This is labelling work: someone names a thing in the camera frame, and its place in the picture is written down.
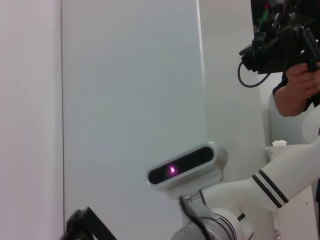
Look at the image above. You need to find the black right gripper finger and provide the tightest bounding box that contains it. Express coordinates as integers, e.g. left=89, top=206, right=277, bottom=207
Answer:
left=59, top=206, right=118, bottom=240

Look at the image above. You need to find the black handheld control rig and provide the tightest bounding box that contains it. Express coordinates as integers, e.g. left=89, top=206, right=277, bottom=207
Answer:
left=238, top=0, right=320, bottom=76

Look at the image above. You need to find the operator forearm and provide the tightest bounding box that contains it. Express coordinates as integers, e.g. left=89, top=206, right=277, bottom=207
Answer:
left=273, top=83, right=320, bottom=118

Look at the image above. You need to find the operator hand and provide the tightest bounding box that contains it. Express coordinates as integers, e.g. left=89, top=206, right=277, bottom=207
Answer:
left=284, top=62, right=320, bottom=100

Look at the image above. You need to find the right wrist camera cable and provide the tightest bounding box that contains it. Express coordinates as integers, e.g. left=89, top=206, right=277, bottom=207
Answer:
left=179, top=194, right=210, bottom=240

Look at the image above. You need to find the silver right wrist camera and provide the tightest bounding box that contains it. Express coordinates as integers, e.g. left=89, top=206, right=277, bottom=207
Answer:
left=145, top=141, right=229, bottom=201

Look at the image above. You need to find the blue looped cable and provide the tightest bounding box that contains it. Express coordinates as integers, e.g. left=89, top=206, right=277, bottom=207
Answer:
left=236, top=59, right=273, bottom=88

